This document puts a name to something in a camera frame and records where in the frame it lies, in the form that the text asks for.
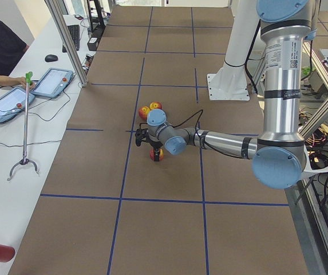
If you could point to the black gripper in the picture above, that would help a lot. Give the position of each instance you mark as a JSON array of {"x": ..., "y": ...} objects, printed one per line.
[{"x": 154, "y": 145}]

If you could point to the red yellow apple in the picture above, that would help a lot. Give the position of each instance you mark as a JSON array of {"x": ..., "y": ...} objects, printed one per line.
[
  {"x": 156, "y": 154},
  {"x": 155, "y": 105},
  {"x": 143, "y": 112}
]

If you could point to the silver reacher grabber tool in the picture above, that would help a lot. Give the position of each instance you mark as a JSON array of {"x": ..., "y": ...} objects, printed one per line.
[{"x": 24, "y": 159}]

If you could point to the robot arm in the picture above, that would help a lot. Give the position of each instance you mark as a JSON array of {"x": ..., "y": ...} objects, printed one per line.
[{"x": 279, "y": 156}]

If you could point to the person's hand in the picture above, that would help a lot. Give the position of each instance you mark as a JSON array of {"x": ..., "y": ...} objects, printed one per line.
[{"x": 26, "y": 81}]

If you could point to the red yellow apple back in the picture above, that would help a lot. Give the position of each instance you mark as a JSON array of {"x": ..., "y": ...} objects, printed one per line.
[{"x": 155, "y": 105}]

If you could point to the far blue teach pendant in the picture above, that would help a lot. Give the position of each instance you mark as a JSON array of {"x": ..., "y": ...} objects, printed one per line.
[{"x": 53, "y": 82}]

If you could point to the blue teach pendant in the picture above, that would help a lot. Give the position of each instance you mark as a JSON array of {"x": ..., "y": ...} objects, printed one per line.
[
  {"x": 12, "y": 103},
  {"x": 53, "y": 82}
]

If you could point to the black computer mouse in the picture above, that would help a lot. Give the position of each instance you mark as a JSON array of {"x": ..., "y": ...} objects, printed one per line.
[{"x": 51, "y": 58}]

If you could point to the black keyboard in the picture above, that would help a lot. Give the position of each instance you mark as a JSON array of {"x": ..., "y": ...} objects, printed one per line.
[{"x": 74, "y": 31}]

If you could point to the near blue teach pendant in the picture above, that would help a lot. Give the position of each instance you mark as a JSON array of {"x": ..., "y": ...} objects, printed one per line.
[{"x": 12, "y": 103}]

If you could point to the person in black shirt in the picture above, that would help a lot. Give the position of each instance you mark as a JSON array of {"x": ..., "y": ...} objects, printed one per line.
[{"x": 12, "y": 49}]

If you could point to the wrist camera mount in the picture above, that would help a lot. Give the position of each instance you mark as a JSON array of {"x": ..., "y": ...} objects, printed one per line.
[{"x": 141, "y": 136}]

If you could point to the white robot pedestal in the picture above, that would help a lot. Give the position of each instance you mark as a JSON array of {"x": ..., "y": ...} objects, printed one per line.
[{"x": 230, "y": 83}]

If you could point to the aluminium frame post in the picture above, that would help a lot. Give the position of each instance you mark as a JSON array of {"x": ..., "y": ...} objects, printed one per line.
[{"x": 60, "y": 23}]

